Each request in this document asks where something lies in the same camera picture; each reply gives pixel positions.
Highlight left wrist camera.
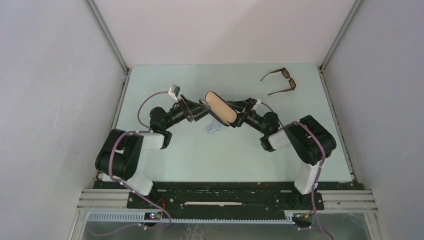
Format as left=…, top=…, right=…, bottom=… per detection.
left=168, top=84, right=181, bottom=101

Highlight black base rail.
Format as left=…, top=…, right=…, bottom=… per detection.
left=126, top=181, right=325, bottom=221

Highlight brown sunglasses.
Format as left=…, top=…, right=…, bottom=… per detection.
left=260, top=67, right=297, bottom=96

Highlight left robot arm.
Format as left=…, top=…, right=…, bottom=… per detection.
left=95, top=95, right=211, bottom=208

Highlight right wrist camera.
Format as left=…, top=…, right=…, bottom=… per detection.
left=252, top=99, right=262, bottom=110

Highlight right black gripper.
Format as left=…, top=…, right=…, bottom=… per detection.
left=219, top=97, right=268, bottom=135

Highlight black glasses case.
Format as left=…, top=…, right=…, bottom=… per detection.
left=199, top=91, right=238, bottom=127

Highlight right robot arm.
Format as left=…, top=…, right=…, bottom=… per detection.
left=226, top=98, right=337, bottom=209

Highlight light blue cleaning cloth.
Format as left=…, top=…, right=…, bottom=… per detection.
left=202, top=120, right=226, bottom=134

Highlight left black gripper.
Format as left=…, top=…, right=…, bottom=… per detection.
left=163, top=94, right=211, bottom=130

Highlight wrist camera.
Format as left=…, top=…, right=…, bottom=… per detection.
left=168, top=84, right=181, bottom=101
left=252, top=99, right=262, bottom=110

